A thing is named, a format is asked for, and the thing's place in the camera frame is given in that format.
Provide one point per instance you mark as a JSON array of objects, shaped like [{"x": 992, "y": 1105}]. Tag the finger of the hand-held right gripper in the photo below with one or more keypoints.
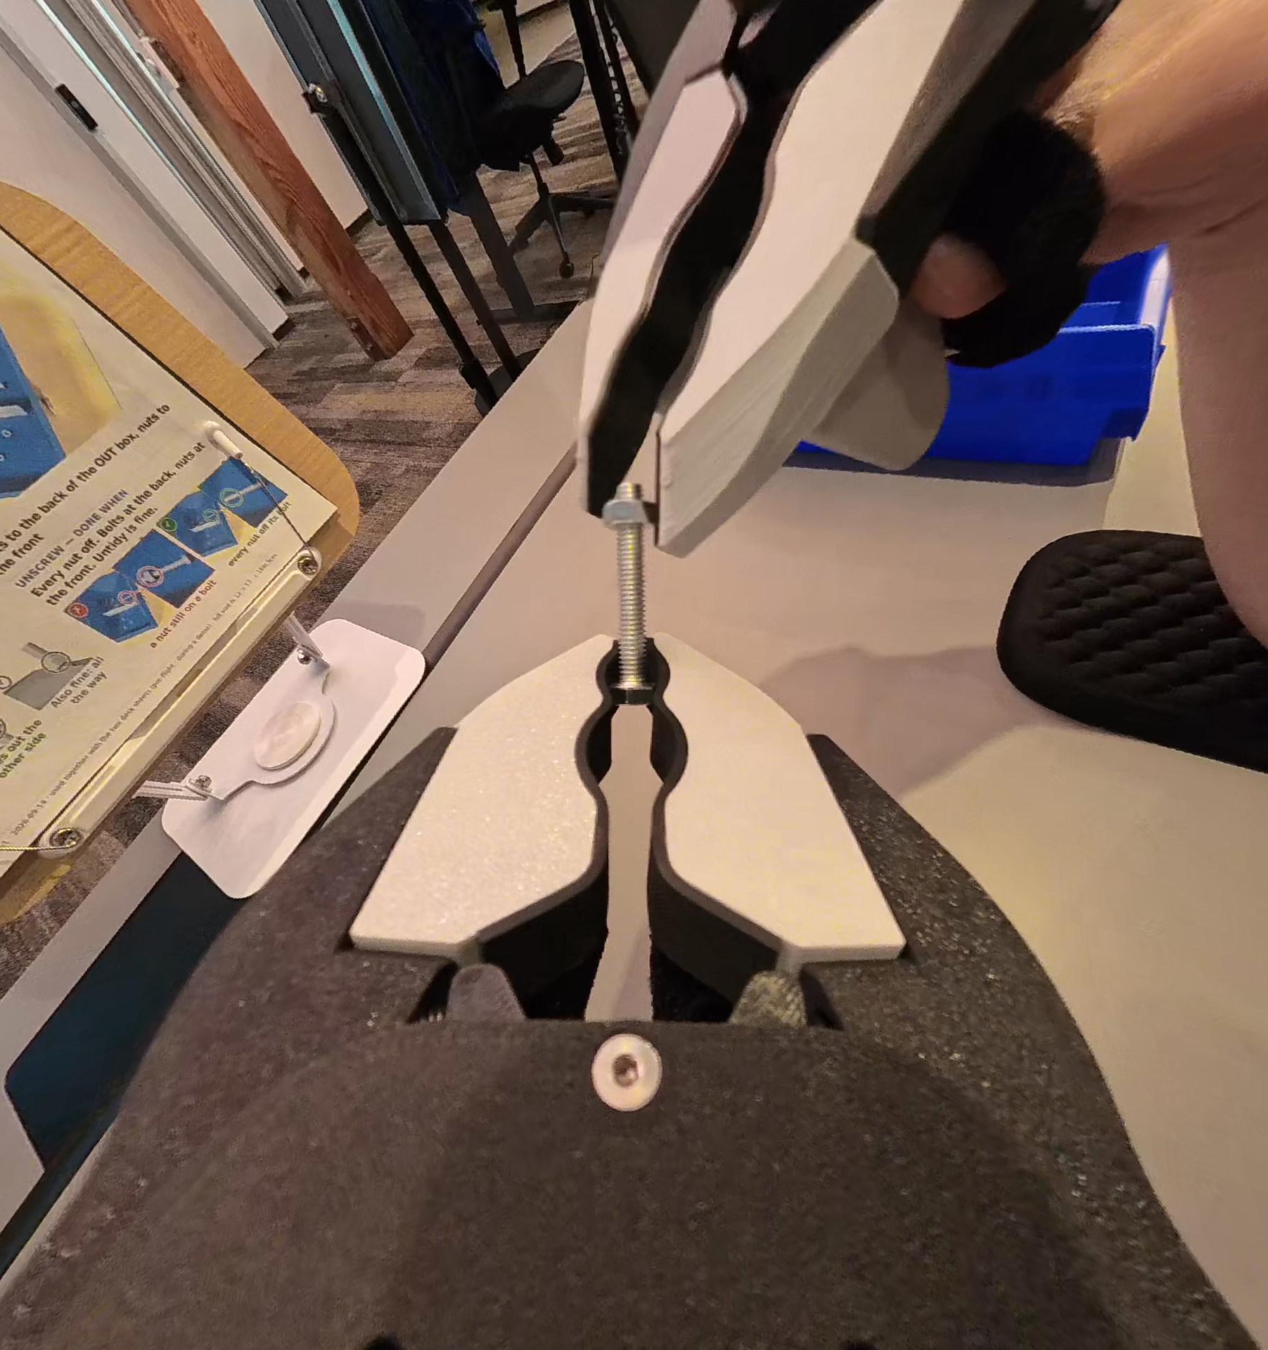
[
  {"x": 803, "y": 348},
  {"x": 635, "y": 243}
]

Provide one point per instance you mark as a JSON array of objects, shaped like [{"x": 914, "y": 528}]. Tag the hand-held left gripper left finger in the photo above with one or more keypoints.
[{"x": 486, "y": 822}]

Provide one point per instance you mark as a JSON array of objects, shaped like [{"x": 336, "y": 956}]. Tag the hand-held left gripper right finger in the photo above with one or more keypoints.
[{"x": 771, "y": 822}]

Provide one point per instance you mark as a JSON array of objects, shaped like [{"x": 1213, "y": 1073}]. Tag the steel hex nut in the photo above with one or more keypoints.
[{"x": 630, "y": 510}]

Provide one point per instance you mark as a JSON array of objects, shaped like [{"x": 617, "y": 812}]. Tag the blue divided plastic bin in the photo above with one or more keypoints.
[{"x": 1044, "y": 400}]

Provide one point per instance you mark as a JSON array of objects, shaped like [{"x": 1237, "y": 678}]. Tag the steel bolt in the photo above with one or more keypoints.
[{"x": 630, "y": 592}]

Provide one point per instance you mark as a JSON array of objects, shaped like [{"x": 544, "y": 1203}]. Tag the grey desk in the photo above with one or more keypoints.
[{"x": 1013, "y": 895}]

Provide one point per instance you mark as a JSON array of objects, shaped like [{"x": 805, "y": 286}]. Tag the person's right hand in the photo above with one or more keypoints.
[{"x": 1201, "y": 127}]

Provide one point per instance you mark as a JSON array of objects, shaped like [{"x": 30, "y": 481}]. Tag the black background office chair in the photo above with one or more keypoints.
[{"x": 533, "y": 90}]

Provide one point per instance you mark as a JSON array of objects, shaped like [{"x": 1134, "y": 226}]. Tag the black textured armrest pad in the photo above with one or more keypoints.
[{"x": 1150, "y": 642}]

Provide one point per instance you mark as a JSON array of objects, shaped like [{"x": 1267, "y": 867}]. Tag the printed instruction board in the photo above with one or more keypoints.
[{"x": 116, "y": 582}]

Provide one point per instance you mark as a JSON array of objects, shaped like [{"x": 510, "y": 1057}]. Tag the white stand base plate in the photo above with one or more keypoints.
[{"x": 349, "y": 675}]

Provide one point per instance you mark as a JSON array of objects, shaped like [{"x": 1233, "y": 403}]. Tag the black metal desk frame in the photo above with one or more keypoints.
[{"x": 484, "y": 386}]

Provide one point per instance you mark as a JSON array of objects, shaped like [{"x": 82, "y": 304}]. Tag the brown wooden post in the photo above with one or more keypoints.
[{"x": 273, "y": 180}]

